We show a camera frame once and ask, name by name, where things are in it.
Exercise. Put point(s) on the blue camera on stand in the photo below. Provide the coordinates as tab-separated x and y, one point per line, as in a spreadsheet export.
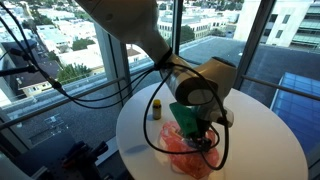
17	58

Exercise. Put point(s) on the red plastic bag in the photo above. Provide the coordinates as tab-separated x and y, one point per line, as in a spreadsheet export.
182	156

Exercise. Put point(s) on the black blue equipment base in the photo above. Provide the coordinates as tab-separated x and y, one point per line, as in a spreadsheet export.
61	158

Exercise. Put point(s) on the round white table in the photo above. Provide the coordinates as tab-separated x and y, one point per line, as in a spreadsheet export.
262	147

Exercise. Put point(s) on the yellow-capped supplement bottle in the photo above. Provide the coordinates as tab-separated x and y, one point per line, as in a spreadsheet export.
157	108

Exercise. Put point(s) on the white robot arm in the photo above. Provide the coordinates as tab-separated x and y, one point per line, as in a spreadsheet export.
199	91

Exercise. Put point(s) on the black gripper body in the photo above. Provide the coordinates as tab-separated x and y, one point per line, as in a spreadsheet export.
199	139

